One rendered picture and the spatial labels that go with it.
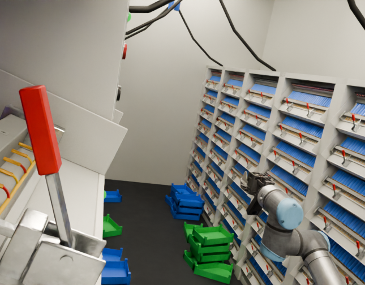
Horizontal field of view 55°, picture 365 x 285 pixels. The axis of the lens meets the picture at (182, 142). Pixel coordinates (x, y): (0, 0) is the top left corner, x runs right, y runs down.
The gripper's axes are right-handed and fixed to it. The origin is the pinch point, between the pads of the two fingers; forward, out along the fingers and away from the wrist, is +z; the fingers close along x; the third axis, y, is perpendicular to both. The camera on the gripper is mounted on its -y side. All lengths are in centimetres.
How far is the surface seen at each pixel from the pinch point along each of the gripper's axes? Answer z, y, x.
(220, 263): 121, -118, -64
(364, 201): 4, -6, -69
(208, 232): 140, -99, -55
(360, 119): 23, 32, -70
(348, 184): 20, -3, -72
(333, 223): 22, -27, -72
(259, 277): 78, -101, -74
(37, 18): -93, 44, 74
